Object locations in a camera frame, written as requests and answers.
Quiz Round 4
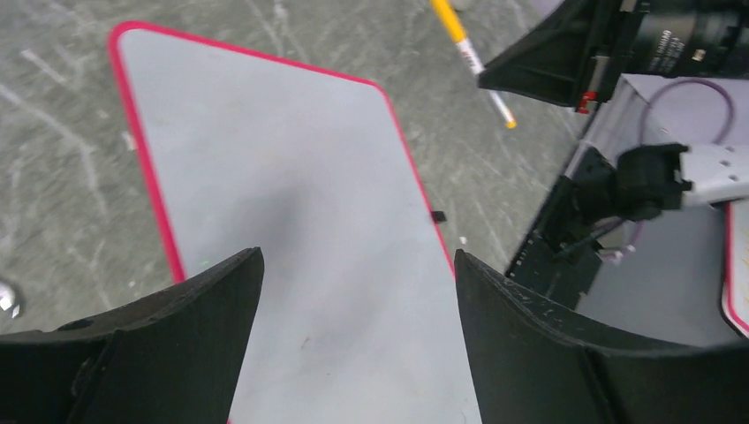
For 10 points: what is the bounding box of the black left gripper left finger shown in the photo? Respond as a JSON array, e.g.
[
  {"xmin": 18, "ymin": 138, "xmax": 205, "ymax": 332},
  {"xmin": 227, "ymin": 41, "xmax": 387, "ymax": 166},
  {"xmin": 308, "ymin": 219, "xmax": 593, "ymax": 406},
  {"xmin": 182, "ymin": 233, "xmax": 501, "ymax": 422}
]
[{"xmin": 1, "ymin": 248, "xmax": 264, "ymax": 423}]

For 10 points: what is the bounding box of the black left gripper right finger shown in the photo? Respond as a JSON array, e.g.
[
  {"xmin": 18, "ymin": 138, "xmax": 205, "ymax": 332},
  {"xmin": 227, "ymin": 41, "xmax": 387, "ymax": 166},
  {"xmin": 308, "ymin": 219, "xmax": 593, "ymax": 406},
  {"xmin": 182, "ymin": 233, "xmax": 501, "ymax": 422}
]
[{"xmin": 454, "ymin": 250, "xmax": 748, "ymax": 423}]

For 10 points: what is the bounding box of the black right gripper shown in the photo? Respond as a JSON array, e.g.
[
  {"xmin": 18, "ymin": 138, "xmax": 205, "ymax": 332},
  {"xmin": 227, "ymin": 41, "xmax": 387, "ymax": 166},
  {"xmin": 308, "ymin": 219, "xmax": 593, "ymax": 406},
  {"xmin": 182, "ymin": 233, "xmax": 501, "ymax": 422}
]
[{"xmin": 477, "ymin": 0, "xmax": 748, "ymax": 107}]

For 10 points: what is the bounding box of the yellow whiteboard marker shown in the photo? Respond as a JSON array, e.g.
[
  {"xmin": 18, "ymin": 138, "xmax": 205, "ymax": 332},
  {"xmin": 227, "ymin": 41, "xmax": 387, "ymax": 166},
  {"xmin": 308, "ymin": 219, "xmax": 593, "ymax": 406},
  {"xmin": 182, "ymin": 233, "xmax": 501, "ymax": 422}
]
[{"xmin": 430, "ymin": 0, "xmax": 517, "ymax": 129}]

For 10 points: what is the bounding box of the red-framed whiteboard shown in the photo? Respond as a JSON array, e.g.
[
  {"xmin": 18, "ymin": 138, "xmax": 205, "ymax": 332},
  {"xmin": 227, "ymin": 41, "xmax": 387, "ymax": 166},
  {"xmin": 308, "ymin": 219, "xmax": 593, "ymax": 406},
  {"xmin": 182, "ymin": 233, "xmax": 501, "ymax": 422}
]
[
  {"xmin": 722, "ymin": 199, "xmax": 748, "ymax": 337},
  {"xmin": 109, "ymin": 21, "xmax": 480, "ymax": 423}
]

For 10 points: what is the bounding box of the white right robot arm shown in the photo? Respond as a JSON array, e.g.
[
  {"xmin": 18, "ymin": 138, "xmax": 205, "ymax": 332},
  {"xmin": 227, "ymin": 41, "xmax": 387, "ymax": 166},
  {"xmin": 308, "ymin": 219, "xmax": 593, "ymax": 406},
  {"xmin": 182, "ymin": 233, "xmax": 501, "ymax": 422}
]
[{"xmin": 478, "ymin": 1, "xmax": 748, "ymax": 346}]

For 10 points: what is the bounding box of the black whiteboard clip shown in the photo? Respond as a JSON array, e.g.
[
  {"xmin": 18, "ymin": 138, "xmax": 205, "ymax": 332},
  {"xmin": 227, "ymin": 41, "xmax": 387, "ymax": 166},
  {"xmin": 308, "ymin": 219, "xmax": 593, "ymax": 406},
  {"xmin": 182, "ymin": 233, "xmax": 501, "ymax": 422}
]
[{"xmin": 431, "ymin": 210, "xmax": 447, "ymax": 224}]

